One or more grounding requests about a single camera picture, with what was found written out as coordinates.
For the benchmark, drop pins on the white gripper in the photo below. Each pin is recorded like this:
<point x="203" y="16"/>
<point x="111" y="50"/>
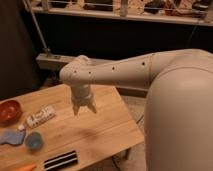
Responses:
<point x="82" y="95"/>

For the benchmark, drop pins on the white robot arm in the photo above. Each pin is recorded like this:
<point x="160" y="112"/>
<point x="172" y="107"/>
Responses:
<point x="178" y="122"/>

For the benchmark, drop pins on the black white striped block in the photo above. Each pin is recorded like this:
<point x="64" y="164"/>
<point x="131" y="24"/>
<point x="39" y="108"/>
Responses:
<point x="61" y="161"/>

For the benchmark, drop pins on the small blue bowl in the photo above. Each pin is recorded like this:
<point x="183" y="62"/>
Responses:
<point x="34" y="141"/>

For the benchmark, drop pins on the metal slanted rod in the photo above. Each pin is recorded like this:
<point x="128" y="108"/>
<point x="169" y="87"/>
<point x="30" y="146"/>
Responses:
<point x="45" y="47"/>

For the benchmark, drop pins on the red bowl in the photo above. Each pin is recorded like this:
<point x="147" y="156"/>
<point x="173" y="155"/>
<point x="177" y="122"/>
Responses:
<point x="10" y="111"/>

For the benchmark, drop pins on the wooden shelf with clutter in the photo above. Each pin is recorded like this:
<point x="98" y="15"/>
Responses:
<point x="186" y="12"/>

